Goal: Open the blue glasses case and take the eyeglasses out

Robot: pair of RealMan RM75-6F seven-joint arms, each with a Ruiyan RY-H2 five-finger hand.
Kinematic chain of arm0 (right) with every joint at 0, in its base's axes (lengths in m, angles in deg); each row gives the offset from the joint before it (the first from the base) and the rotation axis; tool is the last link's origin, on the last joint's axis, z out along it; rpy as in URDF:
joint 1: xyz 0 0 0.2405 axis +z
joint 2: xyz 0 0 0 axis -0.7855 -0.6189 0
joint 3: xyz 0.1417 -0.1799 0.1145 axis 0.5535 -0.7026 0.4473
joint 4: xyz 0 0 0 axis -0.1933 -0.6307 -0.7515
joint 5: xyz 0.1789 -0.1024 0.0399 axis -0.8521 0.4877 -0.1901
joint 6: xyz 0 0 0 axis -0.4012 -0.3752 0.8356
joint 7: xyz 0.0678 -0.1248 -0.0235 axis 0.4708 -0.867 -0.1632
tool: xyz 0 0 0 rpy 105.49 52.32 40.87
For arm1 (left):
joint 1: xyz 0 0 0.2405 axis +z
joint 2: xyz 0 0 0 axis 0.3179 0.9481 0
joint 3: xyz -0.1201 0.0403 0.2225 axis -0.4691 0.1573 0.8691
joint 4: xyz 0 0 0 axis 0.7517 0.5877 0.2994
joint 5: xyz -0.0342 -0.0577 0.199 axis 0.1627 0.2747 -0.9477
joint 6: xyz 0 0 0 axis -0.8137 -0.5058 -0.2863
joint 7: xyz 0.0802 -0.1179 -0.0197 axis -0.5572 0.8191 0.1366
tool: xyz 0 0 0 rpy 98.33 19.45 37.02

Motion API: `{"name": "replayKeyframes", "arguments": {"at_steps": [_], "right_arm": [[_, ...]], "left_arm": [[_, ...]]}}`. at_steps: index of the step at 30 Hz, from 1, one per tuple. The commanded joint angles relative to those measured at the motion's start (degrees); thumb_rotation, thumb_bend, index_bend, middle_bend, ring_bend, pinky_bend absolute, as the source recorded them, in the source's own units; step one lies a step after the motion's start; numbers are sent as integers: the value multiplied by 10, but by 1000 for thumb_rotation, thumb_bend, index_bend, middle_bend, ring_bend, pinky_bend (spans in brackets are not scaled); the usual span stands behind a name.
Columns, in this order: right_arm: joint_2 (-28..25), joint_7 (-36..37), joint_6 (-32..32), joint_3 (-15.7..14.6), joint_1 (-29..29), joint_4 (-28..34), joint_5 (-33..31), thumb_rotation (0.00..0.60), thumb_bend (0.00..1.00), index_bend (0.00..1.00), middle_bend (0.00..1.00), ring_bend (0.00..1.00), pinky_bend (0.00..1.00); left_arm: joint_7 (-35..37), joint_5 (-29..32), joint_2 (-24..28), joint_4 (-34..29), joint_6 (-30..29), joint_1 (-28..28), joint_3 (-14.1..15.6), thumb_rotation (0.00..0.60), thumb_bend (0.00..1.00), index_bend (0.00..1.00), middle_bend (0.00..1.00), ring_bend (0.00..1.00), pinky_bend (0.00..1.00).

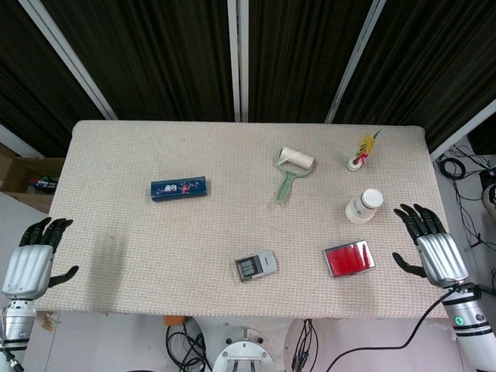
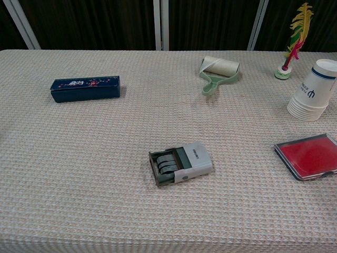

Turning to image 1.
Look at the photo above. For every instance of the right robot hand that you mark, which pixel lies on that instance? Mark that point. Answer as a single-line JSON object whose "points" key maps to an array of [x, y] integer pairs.
{"points": [[443, 257]]}

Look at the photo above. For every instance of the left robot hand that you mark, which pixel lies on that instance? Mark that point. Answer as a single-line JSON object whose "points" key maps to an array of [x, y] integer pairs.
{"points": [[29, 267]]}

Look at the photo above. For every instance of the blue rectangular box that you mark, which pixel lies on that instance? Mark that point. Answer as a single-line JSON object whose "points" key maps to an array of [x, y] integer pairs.
{"points": [[180, 189]]}

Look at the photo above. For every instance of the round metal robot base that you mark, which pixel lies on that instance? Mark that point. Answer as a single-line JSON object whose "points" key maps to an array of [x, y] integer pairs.
{"points": [[244, 352]]}

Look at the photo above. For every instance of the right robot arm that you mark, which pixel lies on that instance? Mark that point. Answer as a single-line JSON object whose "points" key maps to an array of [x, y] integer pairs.
{"points": [[470, 333]]}

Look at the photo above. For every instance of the red ink pad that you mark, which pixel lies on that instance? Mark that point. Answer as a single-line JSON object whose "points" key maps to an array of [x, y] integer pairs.
{"points": [[348, 259]]}

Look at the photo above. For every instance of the white paper cup stack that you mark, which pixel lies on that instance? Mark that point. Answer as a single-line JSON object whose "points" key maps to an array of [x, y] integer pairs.
{"points": [[360, 209]]}

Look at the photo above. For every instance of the brown cardboard box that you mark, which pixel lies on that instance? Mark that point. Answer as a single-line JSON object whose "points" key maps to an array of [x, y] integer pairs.
{"points": [[19, 170]]}

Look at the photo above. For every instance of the black equipment box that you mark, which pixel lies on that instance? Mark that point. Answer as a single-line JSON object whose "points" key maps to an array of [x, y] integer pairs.
{"points": [[484, 139]]}

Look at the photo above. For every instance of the colourful feather shuttlecock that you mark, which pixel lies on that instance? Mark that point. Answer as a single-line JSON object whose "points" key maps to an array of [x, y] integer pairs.
{"points": [[355, 162]]}

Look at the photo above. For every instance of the small orange object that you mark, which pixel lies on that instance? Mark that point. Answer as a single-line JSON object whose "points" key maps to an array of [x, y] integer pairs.
{"points": [[173, 321]]}

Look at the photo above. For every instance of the grey date stamp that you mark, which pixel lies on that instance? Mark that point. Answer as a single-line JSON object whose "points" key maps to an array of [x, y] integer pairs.
{"points": [[263, 264]]}

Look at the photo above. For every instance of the beige woven tablecloth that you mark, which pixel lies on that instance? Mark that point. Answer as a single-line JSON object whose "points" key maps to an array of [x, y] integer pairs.
{"points": [[217, 228]]}

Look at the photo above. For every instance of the black pleated curtain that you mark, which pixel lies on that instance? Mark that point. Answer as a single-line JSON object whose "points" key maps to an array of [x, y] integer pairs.
{"points": [[162, 58]]}

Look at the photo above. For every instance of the white frame post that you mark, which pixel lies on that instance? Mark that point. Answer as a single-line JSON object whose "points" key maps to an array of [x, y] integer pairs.
{"points": [[461, 131], [73, 62], [237, 58], [354, 62]]}

